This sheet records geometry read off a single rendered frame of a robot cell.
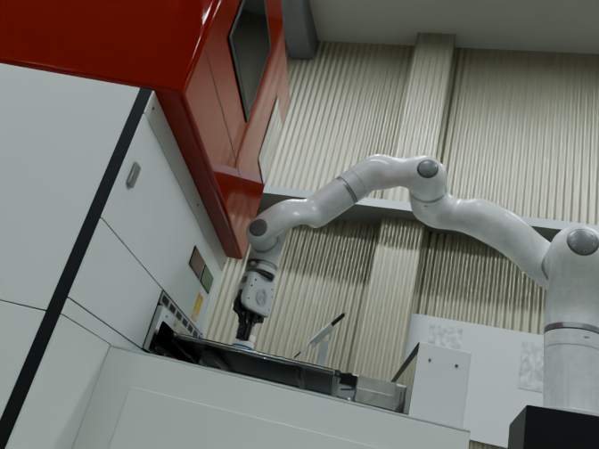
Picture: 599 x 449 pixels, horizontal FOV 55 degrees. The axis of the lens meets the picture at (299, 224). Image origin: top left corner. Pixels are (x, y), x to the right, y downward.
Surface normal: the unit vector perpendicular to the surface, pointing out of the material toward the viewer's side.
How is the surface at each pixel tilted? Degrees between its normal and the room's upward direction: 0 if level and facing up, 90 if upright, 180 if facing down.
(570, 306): 97
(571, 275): 127
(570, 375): 88
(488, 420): 90
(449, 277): 90
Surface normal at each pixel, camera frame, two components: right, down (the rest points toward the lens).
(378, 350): -0.18, -0.43
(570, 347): -0.44, -0.47
